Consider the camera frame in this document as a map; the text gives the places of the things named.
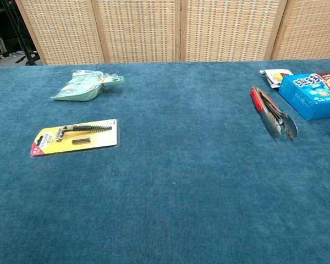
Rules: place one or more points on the blue carpet table mat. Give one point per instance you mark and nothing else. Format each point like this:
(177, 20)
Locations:
(165, 165)

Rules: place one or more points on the razor in yellow blister pack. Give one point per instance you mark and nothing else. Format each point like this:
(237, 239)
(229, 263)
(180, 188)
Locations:
(77, 137)

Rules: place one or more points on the green dustpan brush set bag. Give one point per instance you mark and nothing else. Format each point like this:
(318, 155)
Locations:
(82, 86)

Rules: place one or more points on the woven folding screen panel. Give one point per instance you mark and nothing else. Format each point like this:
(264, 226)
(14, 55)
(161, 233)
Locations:
(310, 30)
(137, 30)
(231, 30)
(63, 30)

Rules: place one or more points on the white snack packet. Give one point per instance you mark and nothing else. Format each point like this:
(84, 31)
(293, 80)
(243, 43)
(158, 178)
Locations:
(276, 76)

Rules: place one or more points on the blue cookie box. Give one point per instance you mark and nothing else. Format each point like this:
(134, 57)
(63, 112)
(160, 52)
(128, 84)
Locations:
(308, 96)

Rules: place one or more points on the black tripod stand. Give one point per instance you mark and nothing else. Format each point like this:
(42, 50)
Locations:
(24, 46)

